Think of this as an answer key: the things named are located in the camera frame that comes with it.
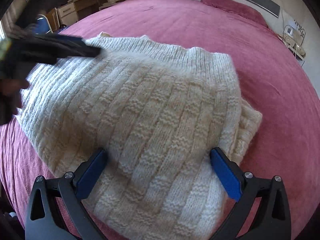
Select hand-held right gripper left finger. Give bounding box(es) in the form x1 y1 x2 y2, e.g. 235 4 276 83
25 147 108 240

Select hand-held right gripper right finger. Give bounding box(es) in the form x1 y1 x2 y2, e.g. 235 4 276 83
209 147 292 240

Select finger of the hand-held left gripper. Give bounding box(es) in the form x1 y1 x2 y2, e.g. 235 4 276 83
35 35 87 46
57 45 102 58

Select white knitted sweater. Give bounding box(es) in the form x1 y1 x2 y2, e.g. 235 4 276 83
19 31 263 240

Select person's left forearm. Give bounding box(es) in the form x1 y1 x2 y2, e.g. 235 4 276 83
0 90 22 126

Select person's left hand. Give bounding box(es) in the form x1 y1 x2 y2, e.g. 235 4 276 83
0 78 30 92

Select brown wooden panel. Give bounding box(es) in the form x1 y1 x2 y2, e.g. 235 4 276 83
46 7 60 32

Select white drawer cabinet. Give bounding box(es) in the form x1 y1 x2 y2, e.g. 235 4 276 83
57 1 80 25

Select patterned beige curtain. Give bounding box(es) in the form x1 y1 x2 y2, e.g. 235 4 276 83
2 4 20 34

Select wooden desk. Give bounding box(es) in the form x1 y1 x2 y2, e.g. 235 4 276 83
75 0 108 15

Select bed with pink blanket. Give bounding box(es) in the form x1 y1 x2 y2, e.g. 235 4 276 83
0 0 314 240

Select pink pillow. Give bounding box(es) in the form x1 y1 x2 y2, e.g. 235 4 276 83
201 0 268 28

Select blue chair with white frame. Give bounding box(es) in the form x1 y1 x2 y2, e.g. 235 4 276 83
35 16 54 34

